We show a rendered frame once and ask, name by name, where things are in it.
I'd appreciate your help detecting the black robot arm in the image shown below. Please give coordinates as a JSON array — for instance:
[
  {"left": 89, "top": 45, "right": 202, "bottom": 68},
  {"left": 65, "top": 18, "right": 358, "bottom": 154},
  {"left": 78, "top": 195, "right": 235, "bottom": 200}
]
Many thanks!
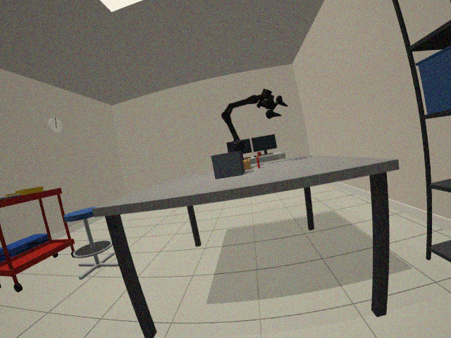
[{"left": 221, "top": 89, "right": 274, "bottom": 151}]

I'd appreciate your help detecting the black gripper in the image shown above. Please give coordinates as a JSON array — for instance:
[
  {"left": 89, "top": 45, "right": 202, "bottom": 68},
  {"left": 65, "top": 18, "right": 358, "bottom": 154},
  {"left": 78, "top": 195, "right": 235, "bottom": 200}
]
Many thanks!
[{"left": 264, "top": 96, "right": 288, "bottom": 119}]

